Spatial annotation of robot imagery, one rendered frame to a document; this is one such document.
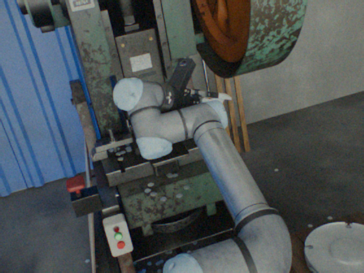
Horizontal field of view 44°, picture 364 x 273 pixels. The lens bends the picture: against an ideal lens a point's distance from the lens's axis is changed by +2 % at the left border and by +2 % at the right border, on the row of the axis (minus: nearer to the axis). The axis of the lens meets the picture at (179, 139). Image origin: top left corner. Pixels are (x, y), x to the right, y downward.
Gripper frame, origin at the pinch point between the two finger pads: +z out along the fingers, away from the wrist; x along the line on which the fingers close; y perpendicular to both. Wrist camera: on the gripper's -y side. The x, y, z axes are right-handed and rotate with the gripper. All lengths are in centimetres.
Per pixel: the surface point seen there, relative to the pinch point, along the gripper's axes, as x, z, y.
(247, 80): -87, 168, -19
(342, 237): 23, 56, 46
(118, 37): -38.1, -2.1, -17.7
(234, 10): -12.5, 28.6, -31.3
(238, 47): -8.6, 26.8, -17.9
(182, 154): -18.8, 13.4, 20.2
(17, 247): -142, 31, 87
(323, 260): 21, 44, 53
